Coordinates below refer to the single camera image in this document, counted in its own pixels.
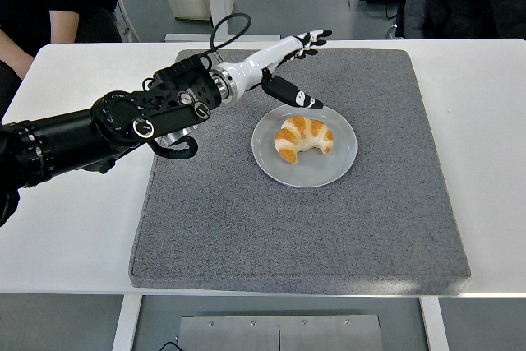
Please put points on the white table leg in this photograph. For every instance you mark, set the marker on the white table leg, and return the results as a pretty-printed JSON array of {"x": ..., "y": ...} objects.
[
  {"x": 435, "y": 326},
  {"x": 125, "y": 326}
]

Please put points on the golden croissant bread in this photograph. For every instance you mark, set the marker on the golden croissant bread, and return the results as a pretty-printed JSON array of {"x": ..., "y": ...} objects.
[{"x": 304, "y": 133}]

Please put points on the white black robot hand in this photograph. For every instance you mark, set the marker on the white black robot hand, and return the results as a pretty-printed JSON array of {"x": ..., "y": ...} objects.
[{"x": 263, "y": 59}]

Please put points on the grey metal plate with screws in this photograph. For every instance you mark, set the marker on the grey metal plate with screws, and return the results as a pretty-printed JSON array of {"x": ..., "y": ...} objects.
[{"x": 279, "y": 332}]

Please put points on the grey speckled mat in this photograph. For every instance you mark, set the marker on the grey speckled mat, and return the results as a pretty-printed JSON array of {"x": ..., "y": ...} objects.
[{"x": 287, "y": 236}]

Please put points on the round grey plate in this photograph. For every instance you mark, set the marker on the round grey plate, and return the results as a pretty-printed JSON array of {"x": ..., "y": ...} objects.
[{"x": 324, "y": 170}]

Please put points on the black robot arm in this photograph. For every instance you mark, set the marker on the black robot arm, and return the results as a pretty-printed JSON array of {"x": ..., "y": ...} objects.
[{"x": 82, "y": 133}]

